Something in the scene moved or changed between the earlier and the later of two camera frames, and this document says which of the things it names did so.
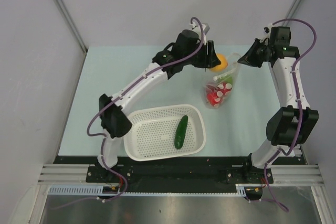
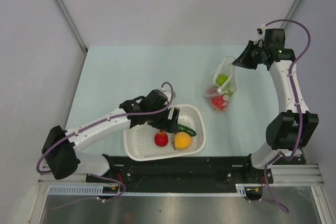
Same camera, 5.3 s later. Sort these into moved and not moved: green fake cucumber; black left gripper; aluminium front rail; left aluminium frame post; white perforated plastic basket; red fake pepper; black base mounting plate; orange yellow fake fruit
Moved: red fake pepper; orange yellow fake fruit; green fake cucumber; black left gripper
Not moved: white perforated plastic basket; left aluminium frame post; aluminium front rail; black base mounting plate
